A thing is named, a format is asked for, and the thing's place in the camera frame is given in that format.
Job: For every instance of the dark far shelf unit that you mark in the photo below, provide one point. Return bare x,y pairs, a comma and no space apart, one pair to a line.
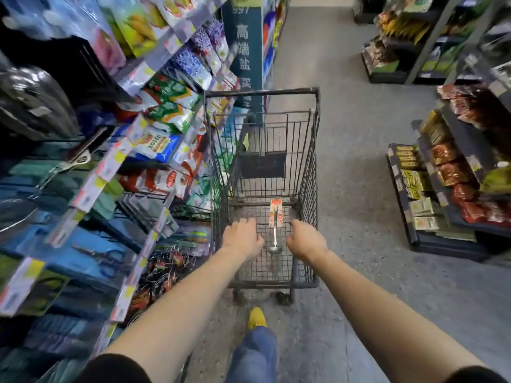
423,39

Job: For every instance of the row of yellow-green packets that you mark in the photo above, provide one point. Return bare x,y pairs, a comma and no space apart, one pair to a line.
419,191

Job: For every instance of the person's left forearm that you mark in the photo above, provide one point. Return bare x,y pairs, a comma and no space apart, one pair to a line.
175,311

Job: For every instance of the row of blue-white packets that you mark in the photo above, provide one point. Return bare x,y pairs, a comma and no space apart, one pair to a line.
203,55

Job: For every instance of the hanging steel kitchen utensils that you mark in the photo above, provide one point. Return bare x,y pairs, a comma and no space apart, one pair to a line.
32,103

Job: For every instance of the dark metal shopping cart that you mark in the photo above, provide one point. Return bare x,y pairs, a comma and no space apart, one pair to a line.
265,183

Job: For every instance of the person's yellow shoe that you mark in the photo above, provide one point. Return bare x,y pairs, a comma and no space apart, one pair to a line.
256,317

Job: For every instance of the blue aisle end sign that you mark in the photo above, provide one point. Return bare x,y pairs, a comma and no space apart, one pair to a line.
244,55

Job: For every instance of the blue carded scissors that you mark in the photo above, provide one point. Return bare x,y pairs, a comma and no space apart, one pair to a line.
102,257

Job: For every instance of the person's blue jeans leg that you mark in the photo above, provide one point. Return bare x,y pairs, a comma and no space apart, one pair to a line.
253,357

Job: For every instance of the person's right hand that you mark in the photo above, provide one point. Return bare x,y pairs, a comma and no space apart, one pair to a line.
305,241

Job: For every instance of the grey store shelf unit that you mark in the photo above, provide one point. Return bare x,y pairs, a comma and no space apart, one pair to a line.
92,163

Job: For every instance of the row of white price tags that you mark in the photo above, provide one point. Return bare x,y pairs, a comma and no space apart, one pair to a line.
99,171

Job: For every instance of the row of yellow snack bags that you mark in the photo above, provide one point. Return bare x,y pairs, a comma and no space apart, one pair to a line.
403,25

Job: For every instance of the row of green seasoning packets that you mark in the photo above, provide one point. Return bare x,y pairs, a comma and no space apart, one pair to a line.
171,101

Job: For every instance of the row of red-white packets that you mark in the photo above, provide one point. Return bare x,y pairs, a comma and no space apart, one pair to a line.
175,171

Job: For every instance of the row of red snack bags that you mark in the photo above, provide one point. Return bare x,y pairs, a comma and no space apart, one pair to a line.
471,155

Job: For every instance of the person's right forearm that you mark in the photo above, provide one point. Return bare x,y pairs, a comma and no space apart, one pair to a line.
383,319

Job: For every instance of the dark low shelf unit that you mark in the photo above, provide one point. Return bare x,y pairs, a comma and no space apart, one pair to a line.
451,175

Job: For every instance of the person's right fingers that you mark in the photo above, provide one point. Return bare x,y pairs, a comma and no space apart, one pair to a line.
296,227

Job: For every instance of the person's left hand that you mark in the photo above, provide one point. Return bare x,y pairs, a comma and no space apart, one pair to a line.
242,240

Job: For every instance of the person's left fingers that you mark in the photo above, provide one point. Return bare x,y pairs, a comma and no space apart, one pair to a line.
239,224

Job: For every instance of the steel ladle with orange card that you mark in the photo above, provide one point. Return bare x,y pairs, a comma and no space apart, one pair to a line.
275,223

